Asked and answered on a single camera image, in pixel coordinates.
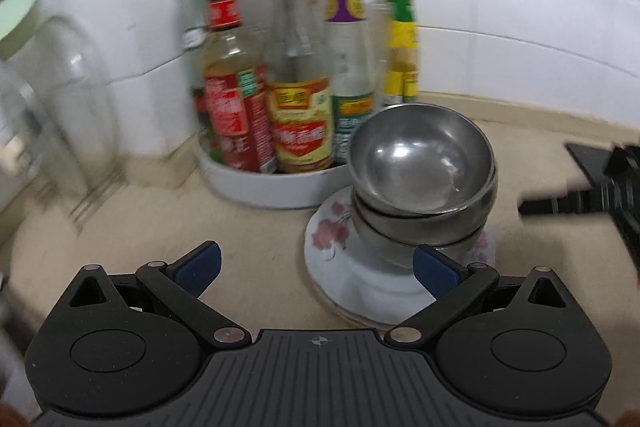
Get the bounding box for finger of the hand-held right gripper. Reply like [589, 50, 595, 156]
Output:
[520, 186, 609, 218]

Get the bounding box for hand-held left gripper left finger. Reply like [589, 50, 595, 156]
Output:
[67, 241, 252, 351]

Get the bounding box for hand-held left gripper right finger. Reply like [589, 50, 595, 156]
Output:
[384, 244, 576, 351]

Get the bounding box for stainless steel bowl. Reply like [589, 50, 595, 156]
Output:
[356, 212, 490, 268]
[351, 167, 499, 244]
[349, 103, 497, 214]

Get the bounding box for small white floral plate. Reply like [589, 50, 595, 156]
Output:
[304, 186, 497, 325]

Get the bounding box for black cooktop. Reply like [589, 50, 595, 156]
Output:
[565, 142, 640, 265]

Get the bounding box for white two-tier condiment rack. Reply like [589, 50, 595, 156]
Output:
[177, 0, 383, 210]

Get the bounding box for red label sauce bottle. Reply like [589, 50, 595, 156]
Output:
[202, 0, 278, 174]

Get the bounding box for yellow cap vinegar bottle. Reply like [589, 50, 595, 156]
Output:
[265, 0, 335, 174]

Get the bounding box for large glass pot lid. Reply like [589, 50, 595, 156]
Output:
[20, 14, 123, 208]

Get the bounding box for clear plastic bag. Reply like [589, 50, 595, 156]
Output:
[367, 2, 392, 108]

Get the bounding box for green yellow label oil bottle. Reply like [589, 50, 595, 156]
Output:
[382, 0, 420, 108]

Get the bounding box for glass lid with wooden knob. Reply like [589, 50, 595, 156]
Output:
[0, 62, 56, 212]

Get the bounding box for purple green label sauce bottle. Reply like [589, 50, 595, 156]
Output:
[325, 0, 377, 165]

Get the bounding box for green plastic saucepan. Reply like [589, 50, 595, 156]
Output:
[0, 0, 46, 58]

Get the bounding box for wire lid rack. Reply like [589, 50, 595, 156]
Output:
[67, 164, 128, 230]

